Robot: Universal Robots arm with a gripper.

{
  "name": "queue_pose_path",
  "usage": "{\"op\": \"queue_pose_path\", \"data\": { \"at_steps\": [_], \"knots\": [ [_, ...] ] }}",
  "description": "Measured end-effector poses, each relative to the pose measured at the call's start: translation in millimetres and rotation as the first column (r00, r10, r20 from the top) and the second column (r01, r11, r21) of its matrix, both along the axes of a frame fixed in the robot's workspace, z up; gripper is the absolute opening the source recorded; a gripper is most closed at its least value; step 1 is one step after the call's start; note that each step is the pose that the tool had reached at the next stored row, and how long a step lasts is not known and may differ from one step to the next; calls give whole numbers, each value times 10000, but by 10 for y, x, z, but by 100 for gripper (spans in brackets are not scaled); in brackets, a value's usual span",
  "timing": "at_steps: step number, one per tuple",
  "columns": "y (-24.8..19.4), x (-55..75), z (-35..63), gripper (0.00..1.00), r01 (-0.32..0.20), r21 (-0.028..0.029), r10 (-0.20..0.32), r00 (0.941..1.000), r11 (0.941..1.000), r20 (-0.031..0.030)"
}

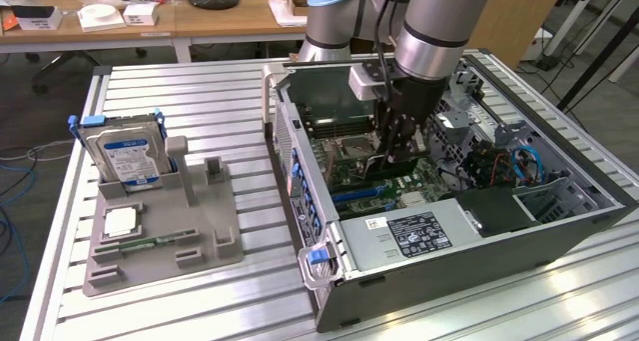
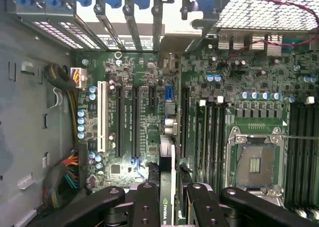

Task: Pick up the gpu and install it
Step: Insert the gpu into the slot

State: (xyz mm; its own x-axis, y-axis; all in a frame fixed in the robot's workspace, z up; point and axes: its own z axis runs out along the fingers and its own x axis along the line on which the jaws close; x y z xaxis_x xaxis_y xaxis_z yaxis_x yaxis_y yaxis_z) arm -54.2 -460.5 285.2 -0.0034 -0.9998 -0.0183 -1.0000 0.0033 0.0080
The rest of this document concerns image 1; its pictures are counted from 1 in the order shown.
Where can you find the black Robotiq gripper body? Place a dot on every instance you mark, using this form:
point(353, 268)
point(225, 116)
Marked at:
point(417, 94)

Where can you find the black graphics card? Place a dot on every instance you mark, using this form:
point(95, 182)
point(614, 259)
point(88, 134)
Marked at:
point(394, 171)

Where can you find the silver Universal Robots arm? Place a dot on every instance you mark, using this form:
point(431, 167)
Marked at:
point(434, 38)

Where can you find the CPU socket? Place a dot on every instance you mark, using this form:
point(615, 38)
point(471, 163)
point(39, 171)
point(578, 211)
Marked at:
point(357, 146)

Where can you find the black RAM slot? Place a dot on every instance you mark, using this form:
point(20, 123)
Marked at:
point(342, 132)
point(339, 123)

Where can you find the green motherboard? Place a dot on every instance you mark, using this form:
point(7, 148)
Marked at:
point(430, 180)

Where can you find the perforated metal drive cage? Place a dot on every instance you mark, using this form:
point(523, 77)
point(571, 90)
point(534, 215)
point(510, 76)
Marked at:
point(479, 131)

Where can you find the small silver heatsink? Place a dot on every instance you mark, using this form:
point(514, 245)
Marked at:
point(414, 199)

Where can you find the black floor adapter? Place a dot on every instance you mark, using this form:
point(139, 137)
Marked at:
point(549, 62)

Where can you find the wooden cabinet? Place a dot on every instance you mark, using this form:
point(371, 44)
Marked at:
point(525, 19)

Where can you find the grey power supply unit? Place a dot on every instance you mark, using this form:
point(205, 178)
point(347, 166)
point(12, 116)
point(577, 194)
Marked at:
point(370, 251)

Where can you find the white papers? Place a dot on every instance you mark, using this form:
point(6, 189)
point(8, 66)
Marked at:
point(285, 13)

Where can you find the grey metal disk bay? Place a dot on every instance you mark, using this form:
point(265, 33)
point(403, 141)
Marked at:
point(565, 199)

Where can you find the blue case latch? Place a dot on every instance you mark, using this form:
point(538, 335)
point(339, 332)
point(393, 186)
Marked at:
point(317, 258)

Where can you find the black open PC case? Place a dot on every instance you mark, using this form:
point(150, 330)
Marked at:
point(450, 273)

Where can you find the black slanted pole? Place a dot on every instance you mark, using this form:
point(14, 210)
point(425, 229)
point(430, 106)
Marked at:
point(601, 57)

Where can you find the hard disk with blue caddy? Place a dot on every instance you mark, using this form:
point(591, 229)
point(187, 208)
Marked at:
point(127, 158)

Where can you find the grey parts rack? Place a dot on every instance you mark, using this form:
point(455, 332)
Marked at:
point(167, 244)

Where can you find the green loose RAM stick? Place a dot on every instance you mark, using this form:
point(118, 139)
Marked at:
point(150, 241)

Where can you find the silver CPU chip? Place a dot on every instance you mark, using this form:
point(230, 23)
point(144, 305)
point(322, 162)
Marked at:
point(120, 222)

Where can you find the small white labelled box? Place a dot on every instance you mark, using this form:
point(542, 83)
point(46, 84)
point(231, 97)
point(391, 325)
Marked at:
point(142, 15)

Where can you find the white round holder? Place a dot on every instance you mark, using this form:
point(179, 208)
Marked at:
point(102, 17)

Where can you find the wooden desk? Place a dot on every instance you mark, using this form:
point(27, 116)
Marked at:
point(60, 36)

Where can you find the black office chair base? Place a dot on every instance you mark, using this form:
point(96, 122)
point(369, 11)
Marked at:
point(38, 85)

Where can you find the white box with black top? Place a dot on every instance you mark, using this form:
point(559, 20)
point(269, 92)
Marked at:
point(38, 23)

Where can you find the orange box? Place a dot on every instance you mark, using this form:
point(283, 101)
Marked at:
point(6, 23)

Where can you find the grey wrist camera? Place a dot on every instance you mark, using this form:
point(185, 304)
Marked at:
point(365, 83)

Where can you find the white table frame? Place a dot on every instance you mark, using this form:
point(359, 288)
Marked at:
point(565, 27)

